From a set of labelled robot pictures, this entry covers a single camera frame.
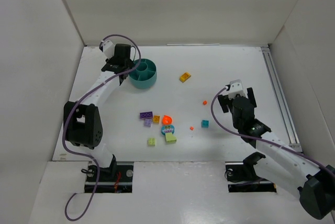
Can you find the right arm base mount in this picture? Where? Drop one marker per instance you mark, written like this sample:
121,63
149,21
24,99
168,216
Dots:
241,176

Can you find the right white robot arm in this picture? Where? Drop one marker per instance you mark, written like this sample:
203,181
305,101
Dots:
311,182

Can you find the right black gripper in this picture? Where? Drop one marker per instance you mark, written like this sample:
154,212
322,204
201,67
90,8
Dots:
251,95

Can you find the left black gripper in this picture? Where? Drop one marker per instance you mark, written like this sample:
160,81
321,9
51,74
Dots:
116,66

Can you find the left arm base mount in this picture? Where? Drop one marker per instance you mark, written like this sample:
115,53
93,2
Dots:
117,178

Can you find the light green square lego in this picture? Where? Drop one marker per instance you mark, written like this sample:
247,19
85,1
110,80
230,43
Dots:
151,142

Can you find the teal lego brick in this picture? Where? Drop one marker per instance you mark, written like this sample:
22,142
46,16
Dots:
205,124

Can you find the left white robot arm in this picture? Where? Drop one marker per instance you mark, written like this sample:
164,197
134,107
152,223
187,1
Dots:
82,124

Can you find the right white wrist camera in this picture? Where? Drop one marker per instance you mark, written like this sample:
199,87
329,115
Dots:
235,89

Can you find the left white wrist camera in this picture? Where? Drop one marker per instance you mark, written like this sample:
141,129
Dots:
107,47

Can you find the aluminium rail right edge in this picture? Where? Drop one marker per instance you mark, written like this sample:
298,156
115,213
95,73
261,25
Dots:
281,100

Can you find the yellow square lego brick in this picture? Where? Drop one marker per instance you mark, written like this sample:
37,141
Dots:
156,119

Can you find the teal monster face lego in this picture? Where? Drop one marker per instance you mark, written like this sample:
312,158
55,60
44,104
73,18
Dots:
167,129

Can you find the light purple square lego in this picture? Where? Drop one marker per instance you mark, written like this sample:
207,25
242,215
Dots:
147,122

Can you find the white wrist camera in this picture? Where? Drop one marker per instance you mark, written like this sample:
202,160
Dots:
107,47
235,89

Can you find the orange round lego piece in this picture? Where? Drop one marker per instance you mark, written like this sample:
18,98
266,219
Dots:
167,120

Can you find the light green sloped lego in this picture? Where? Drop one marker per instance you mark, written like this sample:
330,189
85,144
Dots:
170,138

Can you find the dark purple long lego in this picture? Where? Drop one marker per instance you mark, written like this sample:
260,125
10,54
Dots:
146,115

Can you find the teal round divided container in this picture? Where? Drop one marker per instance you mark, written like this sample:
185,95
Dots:
145,75

